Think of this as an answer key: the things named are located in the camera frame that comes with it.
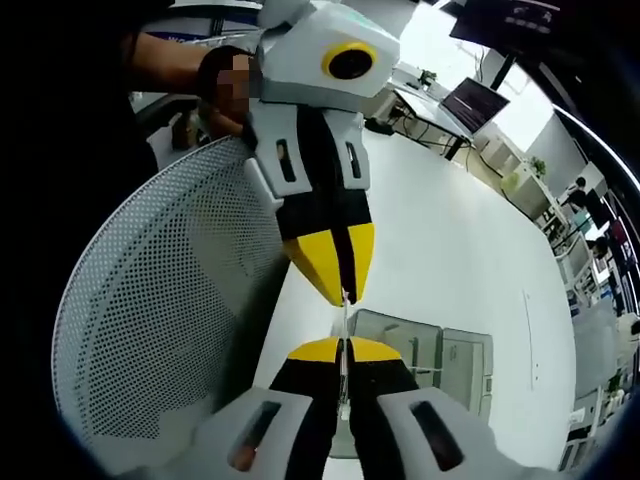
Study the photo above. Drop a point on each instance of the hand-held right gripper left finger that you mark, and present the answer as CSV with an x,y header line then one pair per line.
x,y
280,415

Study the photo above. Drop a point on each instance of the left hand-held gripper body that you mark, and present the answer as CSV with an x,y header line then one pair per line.
x,y
300,60

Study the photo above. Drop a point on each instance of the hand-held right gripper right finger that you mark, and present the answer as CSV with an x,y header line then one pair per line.
x,y
400,425

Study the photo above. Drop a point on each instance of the clear grey guide fixture box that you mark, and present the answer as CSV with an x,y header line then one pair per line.
x,y
425,345

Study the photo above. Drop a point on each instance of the clear plastic divider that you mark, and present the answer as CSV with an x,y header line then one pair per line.
x,y
344,325

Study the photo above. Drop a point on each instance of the person's left hand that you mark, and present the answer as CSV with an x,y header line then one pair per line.
x,y
207,80

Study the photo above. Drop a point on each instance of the grey office desk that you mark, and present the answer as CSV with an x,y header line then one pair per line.
x,y
420,120

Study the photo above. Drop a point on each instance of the dark computer monitor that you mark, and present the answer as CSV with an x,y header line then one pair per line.
x,y
475,105

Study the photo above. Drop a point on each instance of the white mesh chair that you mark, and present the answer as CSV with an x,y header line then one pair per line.
x,y
165,300

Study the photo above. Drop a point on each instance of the potted plant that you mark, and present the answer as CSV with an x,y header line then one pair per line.
x,y
537,166

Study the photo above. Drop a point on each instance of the hanging black screen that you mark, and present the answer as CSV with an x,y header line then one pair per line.
x,y
505,20

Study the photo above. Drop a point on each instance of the person's dark clothing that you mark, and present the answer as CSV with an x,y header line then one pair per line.
x,y
60,150

